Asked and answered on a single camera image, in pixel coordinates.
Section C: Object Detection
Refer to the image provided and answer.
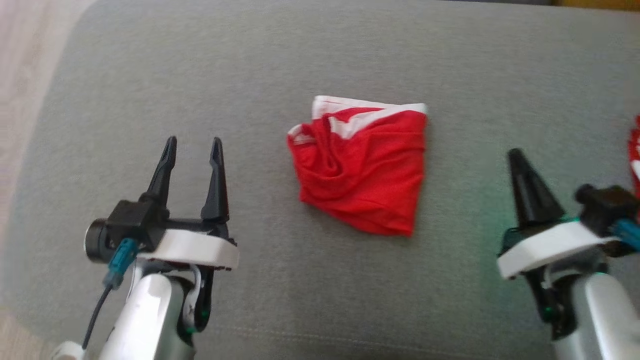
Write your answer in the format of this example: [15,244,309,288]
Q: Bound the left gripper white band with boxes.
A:
[137,135,240,271]

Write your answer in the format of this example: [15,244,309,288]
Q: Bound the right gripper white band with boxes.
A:
[497,148,617,280]

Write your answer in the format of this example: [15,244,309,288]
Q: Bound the red jersey with white trim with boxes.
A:
[628,114,640,202]

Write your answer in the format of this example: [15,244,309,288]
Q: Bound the red shorts with white stripe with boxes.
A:
[286,95,429,237]

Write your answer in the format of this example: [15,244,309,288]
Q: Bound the large grey sofa seat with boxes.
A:
[0,0,640,360]

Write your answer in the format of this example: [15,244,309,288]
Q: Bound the large yellow sofa back cushion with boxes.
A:
[552,0,640,12]

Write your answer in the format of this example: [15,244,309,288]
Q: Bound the left camera cable blue plug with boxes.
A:
[80,237,139,351]

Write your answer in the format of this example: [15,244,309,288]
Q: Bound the camera cable blue plug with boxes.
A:
[80,237,139,351]
[612,217,640,251]

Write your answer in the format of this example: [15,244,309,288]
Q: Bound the right camera cable blue plug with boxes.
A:
[612,217,640,251]

